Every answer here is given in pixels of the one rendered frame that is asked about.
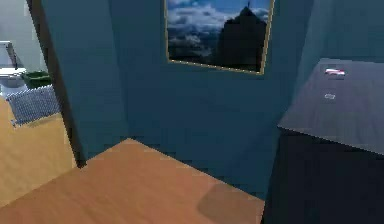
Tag green bin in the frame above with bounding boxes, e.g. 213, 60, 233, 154
21, 70, 53, 90

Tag white toilet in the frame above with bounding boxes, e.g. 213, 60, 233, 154
0, 40, 28, 98

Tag grey checked floor mat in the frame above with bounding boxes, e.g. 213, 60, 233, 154
5, 84, 62, 127

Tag small red white object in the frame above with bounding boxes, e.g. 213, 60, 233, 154
324, 67, 346, 77

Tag gold framed mountain picture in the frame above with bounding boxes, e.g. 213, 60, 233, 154
163, 0, 276, 76

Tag dark grey cabinet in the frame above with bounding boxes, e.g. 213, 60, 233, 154
261, 57, 384, 224

